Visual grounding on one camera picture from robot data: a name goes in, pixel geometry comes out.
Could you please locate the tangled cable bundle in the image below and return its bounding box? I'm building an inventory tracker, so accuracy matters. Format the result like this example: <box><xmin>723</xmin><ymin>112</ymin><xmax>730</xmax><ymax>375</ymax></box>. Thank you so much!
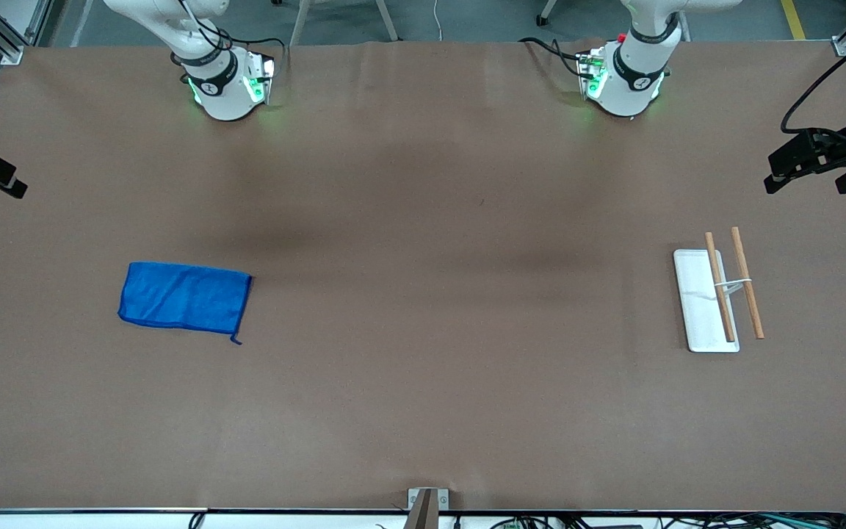
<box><xmin>493</xmin><ymin>511</ymin><xmax>846</xmax><ymax>529</ymax></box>

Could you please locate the blue microfibre towel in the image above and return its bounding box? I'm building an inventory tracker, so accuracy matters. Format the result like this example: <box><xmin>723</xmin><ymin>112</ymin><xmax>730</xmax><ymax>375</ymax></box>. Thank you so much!
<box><xmin>117</xmin><ymin>262</ymin><xmax>253</xmax><ymax>345</ymax></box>

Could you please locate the white towel rack base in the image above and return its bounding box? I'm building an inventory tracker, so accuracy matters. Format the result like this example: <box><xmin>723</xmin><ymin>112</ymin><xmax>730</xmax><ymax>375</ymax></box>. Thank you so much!
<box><xmin>673</xmin><ymin>249</ymin><xmax>741</xmax><ymax>353</ymax></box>

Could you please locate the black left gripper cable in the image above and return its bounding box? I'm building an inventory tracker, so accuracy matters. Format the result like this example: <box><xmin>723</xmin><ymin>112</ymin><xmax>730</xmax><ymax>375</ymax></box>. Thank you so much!
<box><xmin>781</xmin><ymin>33</ymin><xmax>846</xmax><ymax>137</ymax></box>

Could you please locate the white metal stand leg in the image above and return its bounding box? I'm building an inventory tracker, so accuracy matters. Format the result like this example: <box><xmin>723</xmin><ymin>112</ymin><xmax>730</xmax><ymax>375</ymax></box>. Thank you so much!
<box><xmin>289</xmin><ymin>0</ymin><xmax>314</xmax><ymax>46</ymax></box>
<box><xmin>375</xmin><ymin>0</ymin><xmax>400</xmax><ymax>42</ymax></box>

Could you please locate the black arm base cable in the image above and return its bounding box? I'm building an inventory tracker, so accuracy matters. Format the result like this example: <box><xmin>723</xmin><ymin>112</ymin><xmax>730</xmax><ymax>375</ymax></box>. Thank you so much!
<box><xmin>518</xmin><ymin>37</ymin><xmax>587</xmax><ymax>78</ymax></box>
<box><xmin>228</xmin><ymin>35</ymin><xmax>288</xmax><ymax>54</ymax></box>

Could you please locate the brown paper table cover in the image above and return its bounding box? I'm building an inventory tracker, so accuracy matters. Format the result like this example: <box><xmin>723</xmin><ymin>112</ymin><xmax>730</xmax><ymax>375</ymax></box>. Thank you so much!
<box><xmin>0</xmin><ymin>38</ymin><xmax>846</xmax><ymax>513</ymax></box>

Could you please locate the wooden rack rod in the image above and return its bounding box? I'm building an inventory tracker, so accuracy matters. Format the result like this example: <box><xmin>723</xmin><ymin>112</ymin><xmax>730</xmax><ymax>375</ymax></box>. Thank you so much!
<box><xmin>731</xmin><ymin>226</ymin><xmax>766</xmax><ymax>340</ymax></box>
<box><xmin>704</xmin><ymin>232</ymin><xmax>737</xmax><ymax>343</ymax></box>

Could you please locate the grey metal mount bracket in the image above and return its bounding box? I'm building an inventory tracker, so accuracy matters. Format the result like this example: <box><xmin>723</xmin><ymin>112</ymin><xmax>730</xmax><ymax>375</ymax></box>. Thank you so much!
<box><xmin>407</xmin><ymin>488</ymin><xmax>450</xmax><ymax>529</ymax></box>

